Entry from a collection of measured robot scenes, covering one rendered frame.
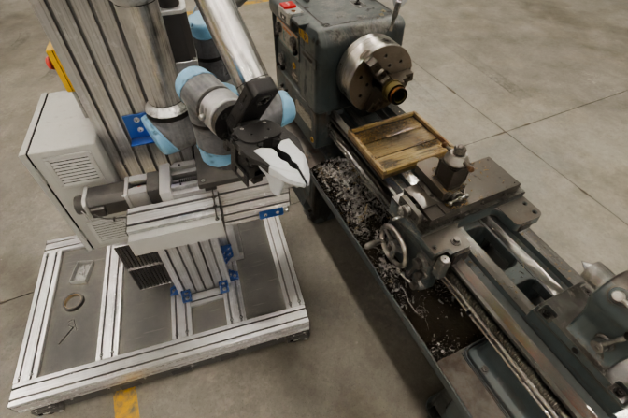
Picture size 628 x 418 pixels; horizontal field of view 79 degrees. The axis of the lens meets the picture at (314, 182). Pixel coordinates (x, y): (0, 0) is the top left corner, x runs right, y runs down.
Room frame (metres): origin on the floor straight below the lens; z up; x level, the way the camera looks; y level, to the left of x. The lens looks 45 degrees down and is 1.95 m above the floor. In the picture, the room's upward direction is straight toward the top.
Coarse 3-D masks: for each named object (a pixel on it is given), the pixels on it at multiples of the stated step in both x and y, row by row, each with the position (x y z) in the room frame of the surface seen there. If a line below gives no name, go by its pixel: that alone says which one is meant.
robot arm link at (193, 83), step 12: (180, 72) 0.63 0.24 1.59; (192, 72) 0.62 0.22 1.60; (204, 72) 0.62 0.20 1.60; (180, 84) 0.61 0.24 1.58; (192, 84) 0.59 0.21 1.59; (204, 84) 0.58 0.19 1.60; (216, 84) 0.58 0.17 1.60; (180, 96) 0.60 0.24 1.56; (192, 96) 0.57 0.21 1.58; (204, 96) 0.55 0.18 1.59; (192, 108) 0.56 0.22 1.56; (192, 120) 0.58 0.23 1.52
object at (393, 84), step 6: (390, 84) 1.38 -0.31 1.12; (396, 84) 1.37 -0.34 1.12; (384, 90) 1.38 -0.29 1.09; (390, 90) 1.35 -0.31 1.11; (396, 90) 1.34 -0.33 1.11; (402, 90) 1.34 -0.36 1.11; (384, 96) 1.37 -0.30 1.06; (390, 96) 1.34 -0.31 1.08; (396, 96) 1.39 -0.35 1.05; (402, 96) 1.37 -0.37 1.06; (396, 102) 1.34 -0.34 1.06; (402, 102) 1.35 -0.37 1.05
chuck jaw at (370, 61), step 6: (366, 54) 1.45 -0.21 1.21; (366, 60) 1.44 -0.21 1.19; (372, 60) 1.43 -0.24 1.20; (372, 66) 1.40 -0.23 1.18; (378, 66) 1.41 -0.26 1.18; (372, 72) 1.43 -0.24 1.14; (378, 72) 1.41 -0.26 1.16; (384, 72) 1.40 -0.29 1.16; (378, 78) 1.39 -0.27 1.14; (384, 78) 1.40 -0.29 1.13; (390, 78) 1.39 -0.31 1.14; (384, 84) 1.38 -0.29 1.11
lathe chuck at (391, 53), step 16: (368, 48) 1.48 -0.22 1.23; (384, 48) 1.47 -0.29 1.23; (400, 48) 1.50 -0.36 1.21; (352, 64) 1.45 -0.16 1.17; (384, 64) 1.47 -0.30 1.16; (400, 64) 1.51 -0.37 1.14; (352, 80) 1.41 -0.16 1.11; (368, 80) 1.44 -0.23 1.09; (352, 96) 1.41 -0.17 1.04; (368, 96) 1.45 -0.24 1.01
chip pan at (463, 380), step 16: (288, 128) 1.84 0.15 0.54; (304, 144) 1.69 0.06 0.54; (320, 160) 1.55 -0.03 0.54; (448, 368) 0.47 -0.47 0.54; (464, 368) 0.47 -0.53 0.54; (464, 384) 0.42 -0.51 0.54; (480, 384) 0.42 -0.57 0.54; (464, 400) 0.37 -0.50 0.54; (480, 400) 0.37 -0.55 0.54; (480, 416) 0.32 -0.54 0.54; (496, 416) 0.32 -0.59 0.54
